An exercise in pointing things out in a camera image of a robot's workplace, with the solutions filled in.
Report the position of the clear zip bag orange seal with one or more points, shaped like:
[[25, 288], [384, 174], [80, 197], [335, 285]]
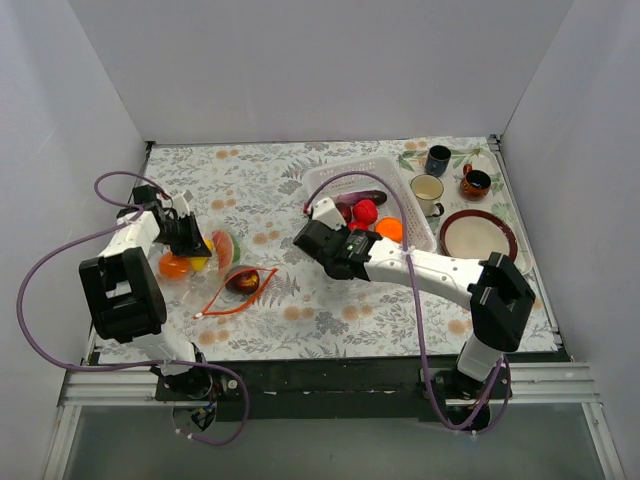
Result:
[[204, 294]]

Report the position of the fake orange mandarin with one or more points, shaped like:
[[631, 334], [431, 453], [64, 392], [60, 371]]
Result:
[[391, 228]]

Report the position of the cream enamel mug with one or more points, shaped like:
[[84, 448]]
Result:
[[428, 191]]

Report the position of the white plastic mesh basket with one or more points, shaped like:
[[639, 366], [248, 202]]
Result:
[[376, 173]]

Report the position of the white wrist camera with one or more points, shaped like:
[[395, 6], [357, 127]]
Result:
[[326, 212], [180, 204]]

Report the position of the cream plate red rim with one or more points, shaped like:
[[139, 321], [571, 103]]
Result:
[[475, 234]]

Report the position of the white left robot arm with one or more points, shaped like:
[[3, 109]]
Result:
[[124, 298]]

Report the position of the dark blue mug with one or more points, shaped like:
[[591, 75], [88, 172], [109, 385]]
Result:
[[437, 160]]

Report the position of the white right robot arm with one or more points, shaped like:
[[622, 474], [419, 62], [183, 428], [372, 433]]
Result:
[[495, 292]]

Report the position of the floral serving tray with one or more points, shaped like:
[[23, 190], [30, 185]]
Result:
[[497, 202]]

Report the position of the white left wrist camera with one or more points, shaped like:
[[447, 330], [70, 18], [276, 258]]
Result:
[[180, 204]]

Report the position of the orange brown mug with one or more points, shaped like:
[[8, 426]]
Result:
[[475, 184]]

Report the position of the floral tablecloth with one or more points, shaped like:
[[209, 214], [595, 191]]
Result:
[[256, 191]]

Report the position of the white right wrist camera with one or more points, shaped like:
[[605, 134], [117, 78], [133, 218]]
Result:
[[326, 212]]

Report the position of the fake watermelon slice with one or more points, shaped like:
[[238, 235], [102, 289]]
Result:
[[226, 247]]

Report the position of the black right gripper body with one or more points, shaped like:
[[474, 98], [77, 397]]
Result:
[[310, 240]]

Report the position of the dark red fake plum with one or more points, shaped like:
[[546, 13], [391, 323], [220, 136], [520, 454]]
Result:
[[242, 280]]

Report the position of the yellow fake lemon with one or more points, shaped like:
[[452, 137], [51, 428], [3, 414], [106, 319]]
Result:
[[198, 263]]

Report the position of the purple fake eggplant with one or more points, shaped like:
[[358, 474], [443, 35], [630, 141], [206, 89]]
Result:
[[377, 197]]

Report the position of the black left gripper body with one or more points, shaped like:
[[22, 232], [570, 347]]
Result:
[[189, 240]]

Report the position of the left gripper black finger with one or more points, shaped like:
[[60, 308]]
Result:
[[189, 247], [203, 247]]

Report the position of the red fake apple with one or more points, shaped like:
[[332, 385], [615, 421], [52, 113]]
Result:
[[357, 225]]

